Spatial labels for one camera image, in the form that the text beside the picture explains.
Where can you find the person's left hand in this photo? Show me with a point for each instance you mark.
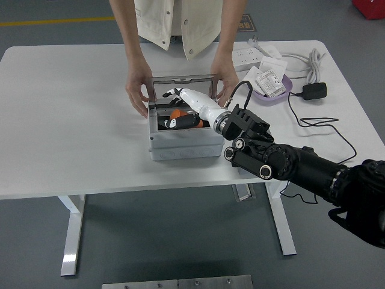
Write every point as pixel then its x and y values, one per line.
pixel 228 81

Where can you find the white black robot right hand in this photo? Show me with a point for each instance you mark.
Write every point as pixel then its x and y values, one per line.
pixel 198 100

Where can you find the person's right hand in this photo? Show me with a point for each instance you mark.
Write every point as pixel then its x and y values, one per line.
pixel 136 87

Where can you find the transparent hinged box lid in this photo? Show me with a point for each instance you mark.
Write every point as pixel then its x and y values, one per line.
pixel 198 85

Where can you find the orange cylindrical battery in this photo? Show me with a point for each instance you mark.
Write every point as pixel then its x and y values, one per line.
pixel 176 113

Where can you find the grey plastic junction box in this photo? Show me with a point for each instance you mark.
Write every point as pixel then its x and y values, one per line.
pixel 183 141

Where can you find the person's left forearm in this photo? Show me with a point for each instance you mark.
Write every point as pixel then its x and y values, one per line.
pixel 230 33

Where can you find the person's right forearm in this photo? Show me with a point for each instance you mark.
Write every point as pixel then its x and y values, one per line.
pixel 129 36

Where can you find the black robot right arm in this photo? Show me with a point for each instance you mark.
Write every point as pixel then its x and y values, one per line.
pixel 300 162

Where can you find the white power strip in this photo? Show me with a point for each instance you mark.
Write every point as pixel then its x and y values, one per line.
pixel 248 55

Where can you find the packaged socket with printed label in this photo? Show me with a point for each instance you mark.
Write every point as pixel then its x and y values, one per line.
pixel 270 84

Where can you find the small white rectangular adapter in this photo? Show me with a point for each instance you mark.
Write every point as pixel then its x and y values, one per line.
pixel 273 51

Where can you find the brown floor sign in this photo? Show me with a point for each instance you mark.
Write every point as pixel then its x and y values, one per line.
pixel 246 25

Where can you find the purple plastic tray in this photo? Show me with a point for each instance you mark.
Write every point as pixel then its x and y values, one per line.
pixel 287 85

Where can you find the person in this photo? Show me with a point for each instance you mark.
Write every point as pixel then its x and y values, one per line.
pixel 180 18

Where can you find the black power adapter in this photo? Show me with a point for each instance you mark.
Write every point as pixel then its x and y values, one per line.
pixel 314 91

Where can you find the white table leg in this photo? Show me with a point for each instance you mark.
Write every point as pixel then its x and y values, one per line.
pixel 284 228
pixel 72 228

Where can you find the red object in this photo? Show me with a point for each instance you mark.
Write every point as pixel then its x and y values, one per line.
pixel 370 9

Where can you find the grey metal plate with screws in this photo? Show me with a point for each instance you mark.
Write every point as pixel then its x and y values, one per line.
pixel 215 283
pixel 138 285

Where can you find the white square wall socket panel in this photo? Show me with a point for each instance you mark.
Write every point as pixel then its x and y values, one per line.
pixel 275 64

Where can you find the grey metal bracket under table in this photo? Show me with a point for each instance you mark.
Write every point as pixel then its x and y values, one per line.
pixel 243 192

